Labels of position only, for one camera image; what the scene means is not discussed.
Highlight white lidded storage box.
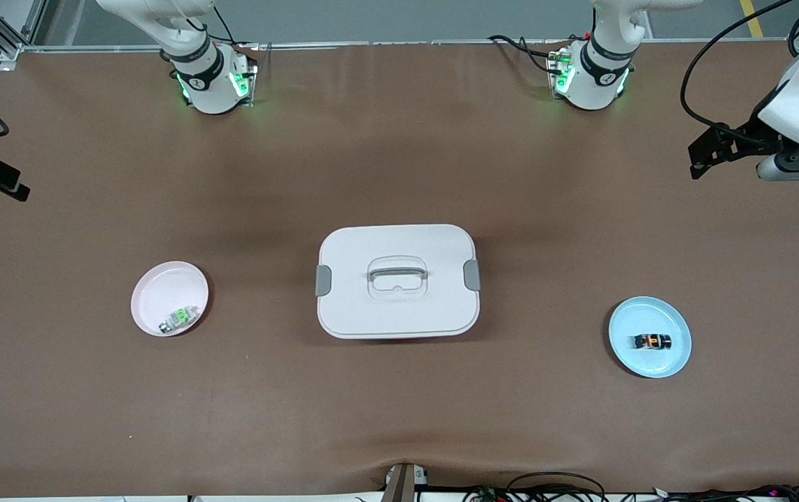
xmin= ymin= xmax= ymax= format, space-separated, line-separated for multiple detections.
xmin=315 ymin=223 xmax=482 ymax=340

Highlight light blue round plate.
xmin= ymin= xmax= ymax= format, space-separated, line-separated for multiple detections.
xmin=608 ymin=296 xmax=692 ymax=379

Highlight pink round plate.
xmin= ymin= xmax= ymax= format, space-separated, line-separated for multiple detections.
xmin=130 ymin=261 xmax=210 ymax=337

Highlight brown table mat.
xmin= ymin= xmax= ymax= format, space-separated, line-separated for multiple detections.
xmin=0 ymin=40 xmax=799 ymax=499

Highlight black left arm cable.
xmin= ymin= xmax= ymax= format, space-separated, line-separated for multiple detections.
xmin=680 ymin=0 xmax=799 ymax=144

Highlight aluminium frame profile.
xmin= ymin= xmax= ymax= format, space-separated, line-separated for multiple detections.
xmin=0 ymin=0 xmax=48 ymax=62

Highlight green push-button switch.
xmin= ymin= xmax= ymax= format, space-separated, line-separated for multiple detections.
xmin=159 ymin=305 xmax=199 ymax=334

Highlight black base cable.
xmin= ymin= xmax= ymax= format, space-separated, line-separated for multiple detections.
xmin=489 ymin=33 xmax=561 ymax=74

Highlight black cable bundle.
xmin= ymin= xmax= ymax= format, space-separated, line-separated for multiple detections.
xmin=462 ymin=483 xmax=799 ymax=502

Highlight black looped cable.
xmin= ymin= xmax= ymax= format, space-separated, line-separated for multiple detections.
xmin=508 ymin=472 xmax=606 ymax=502

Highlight aluminium profile post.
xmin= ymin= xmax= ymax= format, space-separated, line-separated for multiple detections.
xmin=380 ymin=462 xmax=429 ymax=502

